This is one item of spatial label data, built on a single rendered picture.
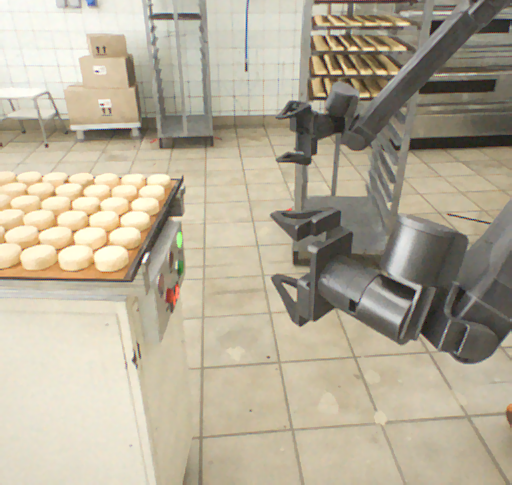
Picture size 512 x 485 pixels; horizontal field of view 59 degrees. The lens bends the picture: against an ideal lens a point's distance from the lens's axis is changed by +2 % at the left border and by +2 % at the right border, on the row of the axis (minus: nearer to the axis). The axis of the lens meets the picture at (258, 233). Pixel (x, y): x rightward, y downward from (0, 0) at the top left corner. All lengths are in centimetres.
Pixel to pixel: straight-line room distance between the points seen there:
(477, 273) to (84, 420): 77
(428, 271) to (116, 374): 61
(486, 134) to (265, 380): 332
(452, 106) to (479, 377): 268
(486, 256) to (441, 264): 6
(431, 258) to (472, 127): 398
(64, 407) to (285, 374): 98
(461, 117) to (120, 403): 383
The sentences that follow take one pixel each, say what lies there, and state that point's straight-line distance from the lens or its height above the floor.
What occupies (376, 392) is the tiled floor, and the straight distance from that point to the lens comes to 177.
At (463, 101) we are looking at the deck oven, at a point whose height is 43.
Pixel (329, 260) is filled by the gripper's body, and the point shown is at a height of 102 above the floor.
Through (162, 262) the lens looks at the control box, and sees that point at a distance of 86.
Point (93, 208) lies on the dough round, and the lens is 91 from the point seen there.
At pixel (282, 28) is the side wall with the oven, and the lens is 474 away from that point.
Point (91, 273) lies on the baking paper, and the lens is 73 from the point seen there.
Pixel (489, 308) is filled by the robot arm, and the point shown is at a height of 101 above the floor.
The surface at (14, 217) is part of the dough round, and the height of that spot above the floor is 92.
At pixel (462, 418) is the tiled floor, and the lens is 179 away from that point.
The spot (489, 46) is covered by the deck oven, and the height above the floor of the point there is 85.
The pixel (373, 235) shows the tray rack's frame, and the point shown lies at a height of 15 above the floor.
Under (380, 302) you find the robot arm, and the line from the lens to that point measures 47.
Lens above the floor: 129
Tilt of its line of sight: 29 degrees down
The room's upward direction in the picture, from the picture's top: straight up
